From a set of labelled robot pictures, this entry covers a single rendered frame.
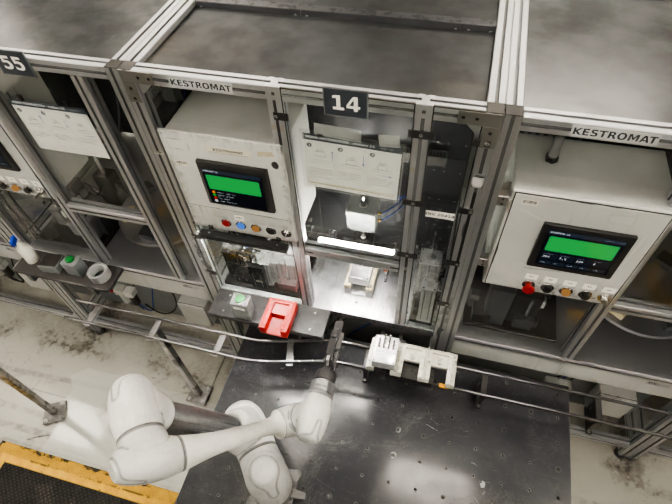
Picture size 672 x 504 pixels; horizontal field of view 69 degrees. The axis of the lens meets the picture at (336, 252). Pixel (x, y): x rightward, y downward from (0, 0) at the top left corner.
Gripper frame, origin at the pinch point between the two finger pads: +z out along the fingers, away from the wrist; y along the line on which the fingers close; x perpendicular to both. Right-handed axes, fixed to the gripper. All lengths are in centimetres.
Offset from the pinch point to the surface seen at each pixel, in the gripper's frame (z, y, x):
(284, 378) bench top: -5, -44, 26
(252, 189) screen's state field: 18, 53, 32
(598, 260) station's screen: 18, 46, -78
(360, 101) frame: 21, 90, -4
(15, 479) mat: -70, -111, 168
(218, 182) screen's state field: 18, 53, 44
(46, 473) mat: -63, -111, 153
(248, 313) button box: 8.1, -15.2, 43.3
